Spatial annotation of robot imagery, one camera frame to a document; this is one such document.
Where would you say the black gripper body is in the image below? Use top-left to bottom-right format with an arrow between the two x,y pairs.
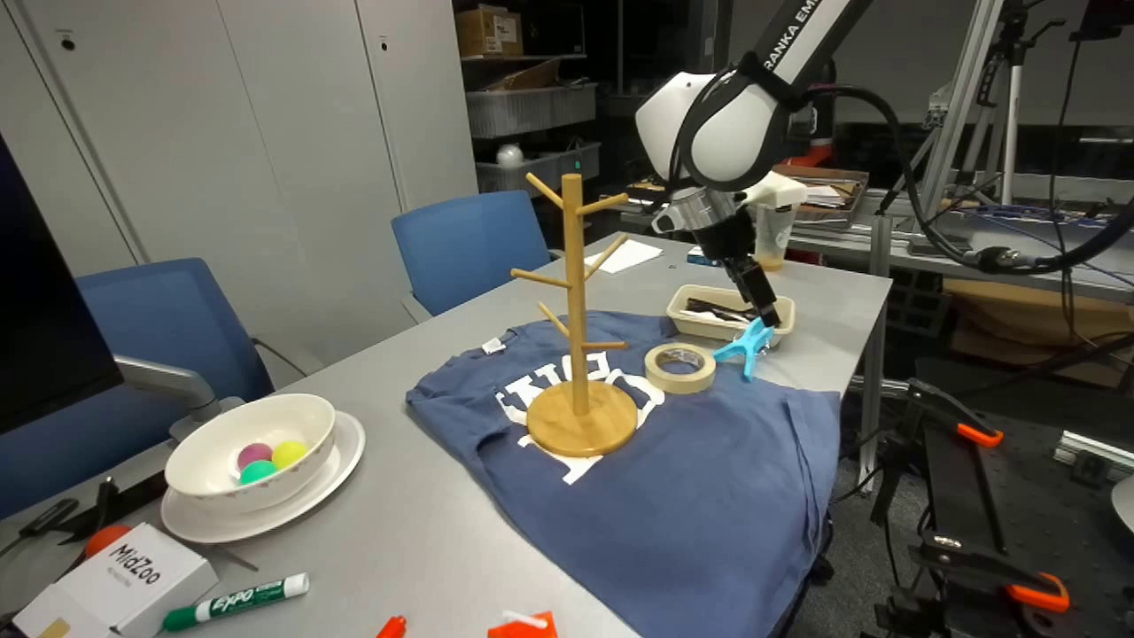
653,189 -> 770,278

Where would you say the blue plastic clip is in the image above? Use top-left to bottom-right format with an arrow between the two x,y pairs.
709,323 -> 776,382

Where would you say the white tape roll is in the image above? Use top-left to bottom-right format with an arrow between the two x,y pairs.
640,339 -> 718,400

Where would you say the wooden peg stand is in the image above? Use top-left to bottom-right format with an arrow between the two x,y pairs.
505,169 -> 640,459

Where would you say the beige cutlery tray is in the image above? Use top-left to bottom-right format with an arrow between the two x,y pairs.
661,278 -> 802,347

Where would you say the white paper sheet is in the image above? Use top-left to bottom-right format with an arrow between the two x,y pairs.
587,238 -> 666,277

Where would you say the wooden tray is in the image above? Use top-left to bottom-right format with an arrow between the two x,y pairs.
803,163 -> 875,230

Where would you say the grey storage bin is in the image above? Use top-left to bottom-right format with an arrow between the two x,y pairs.
465,80 -> 597,143
473,139 -> 601,195

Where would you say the blue printed t-shirt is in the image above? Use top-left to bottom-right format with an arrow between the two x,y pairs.
405,309 -> 842,638

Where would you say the blue office chair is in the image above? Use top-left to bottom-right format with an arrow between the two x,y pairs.
388,189 -> 551,319
0,256 -> 276,523

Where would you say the brown cardboard sheet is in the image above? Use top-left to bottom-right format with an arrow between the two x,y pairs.
941,277 -> 1134,392

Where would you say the grey work table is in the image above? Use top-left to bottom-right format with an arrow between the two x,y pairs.
790,172 -> 1134,299

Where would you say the brown cardboard box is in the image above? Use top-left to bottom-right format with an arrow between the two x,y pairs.
458,3 -> 526,60

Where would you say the small orange object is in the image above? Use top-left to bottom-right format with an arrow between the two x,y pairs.
484,605 -> 558,638

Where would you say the white plate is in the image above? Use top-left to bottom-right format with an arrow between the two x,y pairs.
155,407 -> 368,547

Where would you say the grey metal cabinet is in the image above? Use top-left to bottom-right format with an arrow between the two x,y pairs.
0,0 -> 482,382

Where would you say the green ball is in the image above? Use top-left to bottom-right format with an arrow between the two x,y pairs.
236,456 -> 282,489

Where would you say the white bowl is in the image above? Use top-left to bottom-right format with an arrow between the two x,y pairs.
164,391 -> 344,512

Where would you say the green marker pen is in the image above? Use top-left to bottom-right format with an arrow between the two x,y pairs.
159,570 -> 311,634

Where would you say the black hand tool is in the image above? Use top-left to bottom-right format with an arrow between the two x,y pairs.
0,468 -> 171,549

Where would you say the black monitor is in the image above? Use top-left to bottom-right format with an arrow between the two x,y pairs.
0,127 -> 128,438

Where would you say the white cardboard box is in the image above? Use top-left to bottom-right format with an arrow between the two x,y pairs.
11,522 -> 222,638

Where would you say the orange-handled black clamp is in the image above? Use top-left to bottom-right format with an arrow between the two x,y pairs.
904,375 -> 1011,456
922,530 -> 1077,619

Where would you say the aluminium frame post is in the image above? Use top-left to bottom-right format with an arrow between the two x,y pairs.
904,0 -> 1024,262

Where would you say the orange-handled tool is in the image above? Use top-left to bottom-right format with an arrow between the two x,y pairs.
79,522 -> 135,560

